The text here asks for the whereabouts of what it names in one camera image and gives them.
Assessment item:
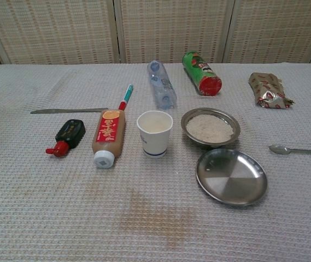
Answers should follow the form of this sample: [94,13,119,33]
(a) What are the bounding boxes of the small metal spoon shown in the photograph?
[268,144,311,157]

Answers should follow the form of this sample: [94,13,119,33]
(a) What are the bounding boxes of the white paper cup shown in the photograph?
[136,110,174,159]

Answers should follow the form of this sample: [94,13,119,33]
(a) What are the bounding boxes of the steel bowl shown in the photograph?
[180,107,241,150]

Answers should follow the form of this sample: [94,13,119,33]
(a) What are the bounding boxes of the empty steel plate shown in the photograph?
[195,148,268,206]

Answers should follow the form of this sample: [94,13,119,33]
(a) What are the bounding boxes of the red green white marker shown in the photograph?
[118,84,134,111]

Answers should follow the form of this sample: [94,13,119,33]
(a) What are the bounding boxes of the brown sauce bottle white cap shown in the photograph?
[91,109,126,168]

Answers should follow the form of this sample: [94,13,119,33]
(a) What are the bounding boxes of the clear plastic water bottle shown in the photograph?
[146,60,178,110]

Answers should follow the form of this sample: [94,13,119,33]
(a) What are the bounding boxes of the green chips can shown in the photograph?
[181,51,222,97]

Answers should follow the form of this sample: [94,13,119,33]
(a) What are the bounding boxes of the black red small gadget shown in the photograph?
[45,119,86,158]

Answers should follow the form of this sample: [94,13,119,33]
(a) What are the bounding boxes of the metal table knife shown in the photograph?
[30,108,108,115]

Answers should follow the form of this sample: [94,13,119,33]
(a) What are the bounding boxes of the woven bamboo folding screen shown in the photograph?
[0,0,311,66]

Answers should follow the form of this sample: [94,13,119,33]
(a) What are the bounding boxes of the white woven tablecloth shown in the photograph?
[0,62,311,262]

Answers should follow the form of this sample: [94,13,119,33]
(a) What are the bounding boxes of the gold snack packet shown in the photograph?
[248,72,295,110]

